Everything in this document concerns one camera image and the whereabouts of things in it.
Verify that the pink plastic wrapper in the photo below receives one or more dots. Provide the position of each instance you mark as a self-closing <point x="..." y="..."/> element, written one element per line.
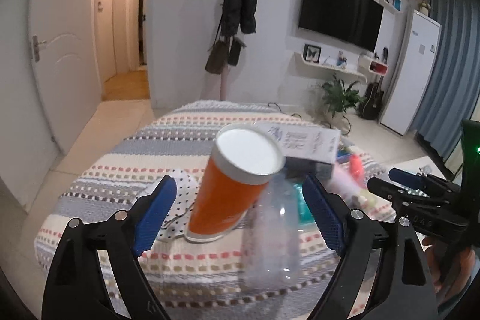
<point x="347" y="177"/>

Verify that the black acoustic guitar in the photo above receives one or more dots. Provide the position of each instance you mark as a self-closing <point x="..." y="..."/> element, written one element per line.
<point x="372" y="100"/>

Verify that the framed butterfly picture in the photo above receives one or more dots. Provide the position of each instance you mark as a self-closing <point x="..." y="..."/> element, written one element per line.
<point x="312" y="54"/>

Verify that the hallway door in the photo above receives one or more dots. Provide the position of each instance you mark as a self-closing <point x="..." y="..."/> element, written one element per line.
<point x="108" y="24"/>

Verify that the orange container with white lid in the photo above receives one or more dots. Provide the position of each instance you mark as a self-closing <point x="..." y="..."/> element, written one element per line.
<point x="225" y="200"/>

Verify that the pen holder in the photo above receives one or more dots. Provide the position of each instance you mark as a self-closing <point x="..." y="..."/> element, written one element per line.
<point x="342" y="60"/>

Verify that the white and blue carton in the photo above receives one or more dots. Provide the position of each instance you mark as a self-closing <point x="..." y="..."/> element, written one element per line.
<point x="300" y="143"/>

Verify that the wall-mounted television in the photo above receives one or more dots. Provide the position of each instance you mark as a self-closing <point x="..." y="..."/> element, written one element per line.
<point x="337" y="10"/>

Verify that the rounded white box shelf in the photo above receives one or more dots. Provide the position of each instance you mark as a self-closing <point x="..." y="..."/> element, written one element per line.
<point x="373" y="65"/>

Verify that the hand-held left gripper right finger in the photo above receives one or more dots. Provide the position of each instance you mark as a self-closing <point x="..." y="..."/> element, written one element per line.
<point x="324" y="215"/>

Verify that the clear plastic bottle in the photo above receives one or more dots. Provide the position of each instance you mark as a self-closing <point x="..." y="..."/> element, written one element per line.
<point x="270" y="230"/>

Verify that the brown handbag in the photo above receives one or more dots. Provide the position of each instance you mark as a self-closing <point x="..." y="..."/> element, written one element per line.
<point x="216" y="57"/>

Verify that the white coffee table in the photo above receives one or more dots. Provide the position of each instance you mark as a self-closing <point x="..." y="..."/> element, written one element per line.
<point x="416" y="163"/>

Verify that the person's right hand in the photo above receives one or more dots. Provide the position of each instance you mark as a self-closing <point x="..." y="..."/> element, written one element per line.
<point x="457" y="271"/>

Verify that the low curved white shelf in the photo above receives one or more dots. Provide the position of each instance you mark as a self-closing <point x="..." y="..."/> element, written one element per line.
<point x="322" y="69"/>

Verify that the blue curtain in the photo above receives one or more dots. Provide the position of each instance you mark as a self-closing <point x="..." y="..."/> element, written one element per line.
<point x="453" y="61"/>

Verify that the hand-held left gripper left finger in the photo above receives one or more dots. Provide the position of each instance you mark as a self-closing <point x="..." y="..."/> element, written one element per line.
<point x="155" y="215"/>

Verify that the potted green plant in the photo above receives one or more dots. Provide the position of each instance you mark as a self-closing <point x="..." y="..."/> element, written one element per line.
<point x="341" y="95"/>

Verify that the striped woven blanket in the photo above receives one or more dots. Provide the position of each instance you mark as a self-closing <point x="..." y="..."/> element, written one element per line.
<point x="150" y="140"/>

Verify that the black shoulder bag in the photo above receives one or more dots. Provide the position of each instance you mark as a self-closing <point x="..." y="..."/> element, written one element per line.
<point x="235" y="52"/>

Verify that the small flower pot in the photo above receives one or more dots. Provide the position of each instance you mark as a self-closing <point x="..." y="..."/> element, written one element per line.
<point x="425" y="7"/>

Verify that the small teal box shelf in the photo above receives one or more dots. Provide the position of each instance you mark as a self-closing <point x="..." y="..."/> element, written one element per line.
<point x="393" y="2"/>

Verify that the white door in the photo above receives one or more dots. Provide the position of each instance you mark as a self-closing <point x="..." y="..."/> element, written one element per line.
<point x="63" y="61"/>

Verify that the pink coat rack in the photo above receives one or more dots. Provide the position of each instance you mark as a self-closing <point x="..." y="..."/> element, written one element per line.
<point x="224" y="84"/>

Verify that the teal packet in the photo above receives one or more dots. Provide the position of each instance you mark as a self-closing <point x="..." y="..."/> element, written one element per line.
<point x="304" y="203"/>

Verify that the white standing air conditioner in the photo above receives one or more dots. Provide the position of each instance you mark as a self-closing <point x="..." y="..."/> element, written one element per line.
<point x="408" y="72"/>

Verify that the white dotted face mask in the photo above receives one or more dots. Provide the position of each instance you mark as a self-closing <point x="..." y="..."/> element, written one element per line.
<point x="183" y="192"/>

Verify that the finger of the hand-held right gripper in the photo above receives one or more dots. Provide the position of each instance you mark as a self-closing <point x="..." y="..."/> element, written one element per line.
<point x="403" y="176"/>
<point x="386" y="190"/>

